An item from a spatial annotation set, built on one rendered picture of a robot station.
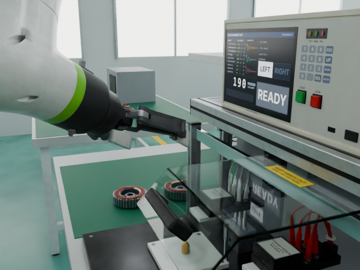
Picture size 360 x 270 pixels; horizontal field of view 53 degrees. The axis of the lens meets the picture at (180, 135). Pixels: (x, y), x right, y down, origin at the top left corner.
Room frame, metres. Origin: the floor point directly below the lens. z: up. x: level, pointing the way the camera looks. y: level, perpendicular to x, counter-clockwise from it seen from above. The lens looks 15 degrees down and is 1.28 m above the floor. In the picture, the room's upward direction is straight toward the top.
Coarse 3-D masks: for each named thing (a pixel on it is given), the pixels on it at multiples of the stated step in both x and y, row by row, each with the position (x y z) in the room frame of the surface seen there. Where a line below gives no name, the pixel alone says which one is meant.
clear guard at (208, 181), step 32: (224, 160) 0.63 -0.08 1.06; (256, 160) 0.63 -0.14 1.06; (160, 192) 0.54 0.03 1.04; (192, 192) 0.49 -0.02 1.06; (224, 192) 0.48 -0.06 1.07; (256, 192) 0.48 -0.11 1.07; (288, 192) 0.48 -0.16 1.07; (320, 192) 0.48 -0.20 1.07; (160, 224) 0.48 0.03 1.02; (192, 224) 0.43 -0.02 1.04; (224, 224) 0.39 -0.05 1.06; (256, 224) 0.39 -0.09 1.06; (288, 224) 0.39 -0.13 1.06; (192, 256) 0.39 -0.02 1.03; (224, 256) 0.36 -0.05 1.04
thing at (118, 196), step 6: (126, 186) 1.16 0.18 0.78; (132, 186) 1.15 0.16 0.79; (114, 192) 1.11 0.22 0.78; (120, 192) 1.11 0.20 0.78; (126, 192) 1.14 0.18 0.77; (132, 192) 1.14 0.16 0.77; (138, 192) 1.13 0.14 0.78; (144, 192) 1.10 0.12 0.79; (114, 198) 1.08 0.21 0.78; (120, 198) 1.07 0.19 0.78; (126, 198) 1.06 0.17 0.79; (132, 198) 1.06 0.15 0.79; (138, 198) 1.07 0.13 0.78; (120, 204) 1.06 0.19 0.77; (126, 204) 1.06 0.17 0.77; (132, 204) 1.06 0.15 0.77
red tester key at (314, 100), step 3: (312, 96) 0.59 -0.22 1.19; (315, 96) 0.58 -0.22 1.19; (318, 96) 0.58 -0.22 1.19; (312, 99) 0.59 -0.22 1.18; (315, 99) 0.58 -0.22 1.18; (318, 99) 0.58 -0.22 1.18; (312, 102) 0.59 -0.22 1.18; (315, 102) 0.58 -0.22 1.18; (318, 102) 0.58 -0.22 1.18; (312, 105) 0.59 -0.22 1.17; (315, 105) 0.58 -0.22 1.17; (318, 105) 0.58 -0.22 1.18
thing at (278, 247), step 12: (264, 240) 0.59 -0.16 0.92; (276, 240) 0.59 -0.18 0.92; (252, 252) 0.59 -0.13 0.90; (264, 252) 0.56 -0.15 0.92; (276, 252) 0.56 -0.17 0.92; (288, 252) 0.56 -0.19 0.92; (300, 252) 0.56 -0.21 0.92; (324, 252) 0.59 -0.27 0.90; (252, 264) 0.58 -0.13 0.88; (264, 264) 0.55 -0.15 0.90; (276, 264) 0.53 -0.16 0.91; (288, 264) 0.54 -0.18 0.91; (300, 264) 0.55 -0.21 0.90; (312, 264) 0.56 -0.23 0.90; (324, 264) 0.57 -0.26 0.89; (336, 264) 0.58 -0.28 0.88
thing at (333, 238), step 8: (328, 224) 0.59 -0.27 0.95; (312, 232) 0.57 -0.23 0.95; (328, 232) 0.59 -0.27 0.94; (296, 240) 0.59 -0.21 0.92; (304, 240) 0.61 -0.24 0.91; (312, 240) 0.57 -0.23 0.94; (328, 240) 0.59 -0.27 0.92; (312, 248) 0.57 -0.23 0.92; (328, 248) 0.58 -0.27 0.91; (336, 248) 0.58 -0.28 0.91; (304, 256) 0.57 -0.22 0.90
